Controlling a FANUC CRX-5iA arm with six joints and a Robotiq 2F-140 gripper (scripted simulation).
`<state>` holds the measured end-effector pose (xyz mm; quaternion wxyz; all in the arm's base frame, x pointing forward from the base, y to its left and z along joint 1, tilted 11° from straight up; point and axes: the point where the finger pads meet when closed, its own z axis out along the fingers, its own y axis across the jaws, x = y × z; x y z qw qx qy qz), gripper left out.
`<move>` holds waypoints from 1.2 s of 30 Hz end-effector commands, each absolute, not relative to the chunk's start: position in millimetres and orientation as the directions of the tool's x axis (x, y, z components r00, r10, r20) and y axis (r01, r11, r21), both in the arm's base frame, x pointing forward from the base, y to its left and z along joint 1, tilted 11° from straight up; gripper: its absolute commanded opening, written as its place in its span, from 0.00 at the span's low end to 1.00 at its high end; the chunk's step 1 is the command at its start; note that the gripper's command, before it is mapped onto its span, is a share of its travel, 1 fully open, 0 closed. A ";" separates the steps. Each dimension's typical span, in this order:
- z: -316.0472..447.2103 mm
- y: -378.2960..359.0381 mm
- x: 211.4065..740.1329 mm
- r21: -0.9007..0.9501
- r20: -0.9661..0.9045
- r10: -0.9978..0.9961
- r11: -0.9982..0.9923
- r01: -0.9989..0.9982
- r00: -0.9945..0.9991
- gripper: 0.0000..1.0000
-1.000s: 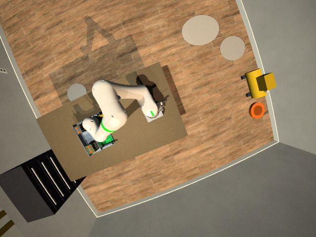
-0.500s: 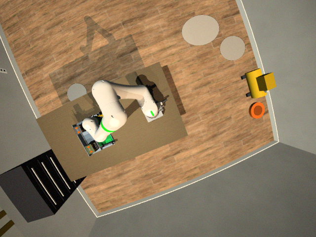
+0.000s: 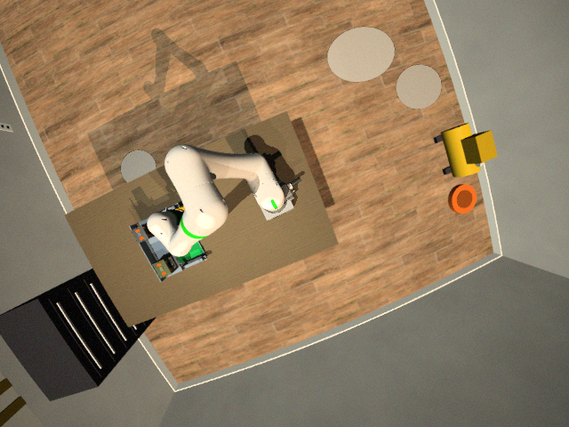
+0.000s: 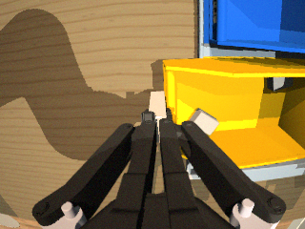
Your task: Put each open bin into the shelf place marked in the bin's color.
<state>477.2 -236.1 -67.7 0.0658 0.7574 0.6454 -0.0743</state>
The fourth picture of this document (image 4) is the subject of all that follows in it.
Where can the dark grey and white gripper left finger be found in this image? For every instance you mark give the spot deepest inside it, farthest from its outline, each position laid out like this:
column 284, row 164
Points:
column 73, row 204

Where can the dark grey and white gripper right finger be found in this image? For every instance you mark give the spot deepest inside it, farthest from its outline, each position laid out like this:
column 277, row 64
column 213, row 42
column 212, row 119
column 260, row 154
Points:
column 244, row 202

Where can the grey shelf rack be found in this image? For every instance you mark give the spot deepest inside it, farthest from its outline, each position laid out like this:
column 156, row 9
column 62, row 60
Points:
column 206, row 49

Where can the blue bin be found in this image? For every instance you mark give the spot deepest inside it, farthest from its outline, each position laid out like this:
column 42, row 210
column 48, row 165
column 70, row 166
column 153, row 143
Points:
column 277, row 25

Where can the light grey block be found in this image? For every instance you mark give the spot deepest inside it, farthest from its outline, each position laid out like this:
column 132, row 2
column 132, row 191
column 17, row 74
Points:
column 279, row 83

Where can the small beige block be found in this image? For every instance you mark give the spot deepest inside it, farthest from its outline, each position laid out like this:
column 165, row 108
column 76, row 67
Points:
column 205, row 121

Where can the yellow bin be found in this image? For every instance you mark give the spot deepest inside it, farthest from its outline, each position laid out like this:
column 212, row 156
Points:
column 257, row 126

